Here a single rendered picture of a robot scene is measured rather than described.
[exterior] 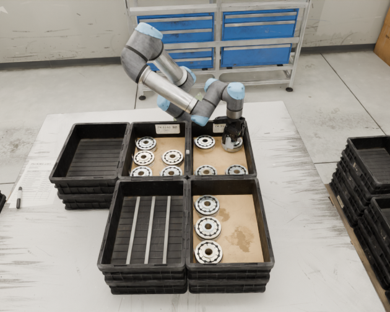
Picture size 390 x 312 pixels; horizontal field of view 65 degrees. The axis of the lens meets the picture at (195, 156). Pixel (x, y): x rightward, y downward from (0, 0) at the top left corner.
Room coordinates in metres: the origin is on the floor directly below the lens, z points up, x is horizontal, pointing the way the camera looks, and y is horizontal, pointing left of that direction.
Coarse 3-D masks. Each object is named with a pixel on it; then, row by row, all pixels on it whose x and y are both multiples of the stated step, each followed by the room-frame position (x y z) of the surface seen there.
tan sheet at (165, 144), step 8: (160, 144) 1.22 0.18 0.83; (168, 144) 1.21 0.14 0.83; (176, 144) 1.21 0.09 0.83; (184, 144) 1.21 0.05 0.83; (136, 152) 1.16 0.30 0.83; (152, 152) 1.16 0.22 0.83; (160, 152) 1.15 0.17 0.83; (160, 160) 1.09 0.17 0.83; (152, 168) 1.04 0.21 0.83; (160, 168) 1.04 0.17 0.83
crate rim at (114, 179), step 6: (72, 126) 1.26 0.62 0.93; (126, 132) 1.20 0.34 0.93; (66, 138) 1.17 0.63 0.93; (126, 138) 1.16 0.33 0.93; (66, 144) 1.12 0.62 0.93; (60, 156) 1.04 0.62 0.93; (120, 156) 1.03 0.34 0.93; (120, 162) 0.99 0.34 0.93; (54, 168) 0.96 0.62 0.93; (54, 180) 0.89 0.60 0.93; (60, 180) 0.89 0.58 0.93; (66, 180) 0.89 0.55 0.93; (72, 180) 0.89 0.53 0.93; (78, 180) 0.89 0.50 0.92; (84, 180) 0.89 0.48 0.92; (90, 180) 0.89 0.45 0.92; (96, 180) 0.89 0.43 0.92; (102, 180) 0.89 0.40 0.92; (108, 180) 0.89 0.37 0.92; (114, 180) 0.89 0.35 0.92
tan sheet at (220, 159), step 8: (216, 144) 1.20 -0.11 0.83; (200, 152) 1.14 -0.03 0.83; (208, 152) 1.14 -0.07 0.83; (216, 152) 1.14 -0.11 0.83; (224, 152) 1.14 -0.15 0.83; (232, 152) 1.14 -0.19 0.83; (240, 152) 1.13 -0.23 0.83; (200, 160) 1.09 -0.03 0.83; (208, 160) 1.08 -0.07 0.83; (216, 160) 1.08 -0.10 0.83; (224, 160) 1.08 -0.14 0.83; (232, 160) 1.08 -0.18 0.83; (240, 160) 1.08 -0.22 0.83; (216, 168) 1.03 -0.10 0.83; (224, 168) 1.03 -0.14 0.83
